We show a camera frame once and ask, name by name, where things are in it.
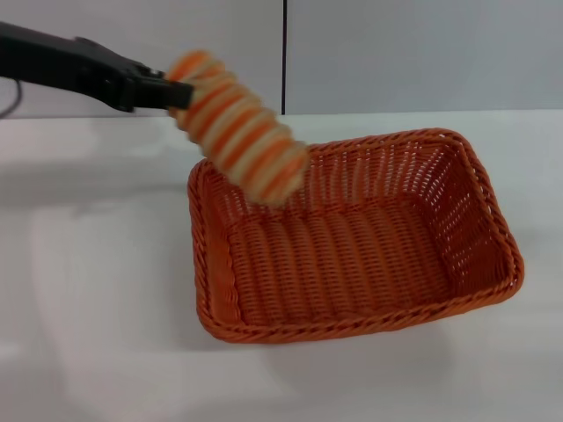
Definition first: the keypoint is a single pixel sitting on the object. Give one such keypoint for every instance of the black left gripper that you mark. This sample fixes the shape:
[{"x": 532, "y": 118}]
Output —
[{"x": 66, "y": 66}]

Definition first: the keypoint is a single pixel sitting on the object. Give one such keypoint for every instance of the orange woven plastic basket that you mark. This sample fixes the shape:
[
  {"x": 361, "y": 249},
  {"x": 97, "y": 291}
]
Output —
[{"x": 360, "y": 264}]

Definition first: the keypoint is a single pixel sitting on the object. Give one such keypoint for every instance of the black vertical wall strip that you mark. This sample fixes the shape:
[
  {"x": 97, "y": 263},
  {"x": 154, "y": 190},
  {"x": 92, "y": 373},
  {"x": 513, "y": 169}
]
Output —
[{"x": 284, "y": 57}]

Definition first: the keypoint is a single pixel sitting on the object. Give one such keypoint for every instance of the orange white striped bread toy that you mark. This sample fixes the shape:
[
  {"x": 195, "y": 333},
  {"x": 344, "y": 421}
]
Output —
[{"x": 242, "y": 132}]

